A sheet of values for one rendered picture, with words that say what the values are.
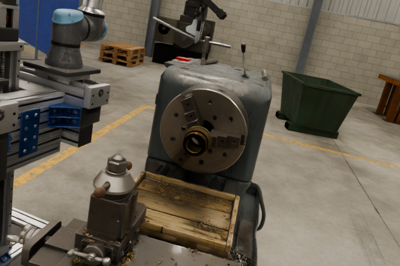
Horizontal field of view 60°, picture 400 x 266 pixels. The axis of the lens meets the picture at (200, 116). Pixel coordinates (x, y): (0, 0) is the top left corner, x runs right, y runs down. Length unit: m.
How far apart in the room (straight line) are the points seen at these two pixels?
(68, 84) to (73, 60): 0.10
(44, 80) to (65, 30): 0.23
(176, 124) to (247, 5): 10.07
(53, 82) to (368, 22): 10.58
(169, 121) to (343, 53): 10.34
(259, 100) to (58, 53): 0.83
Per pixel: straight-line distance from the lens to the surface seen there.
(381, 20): 11.66
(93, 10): 1.63
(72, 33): 1.53
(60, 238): 0.82
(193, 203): 1.16
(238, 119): 1.20
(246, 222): 1.83
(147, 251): 0.80
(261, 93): 1.35
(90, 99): 1.46
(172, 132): 1.25
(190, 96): 1.20
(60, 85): 1.54
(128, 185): 0.68
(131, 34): 12.00
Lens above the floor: 1.46
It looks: 15 degrees down
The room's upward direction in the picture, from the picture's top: 11 degrees clockwise
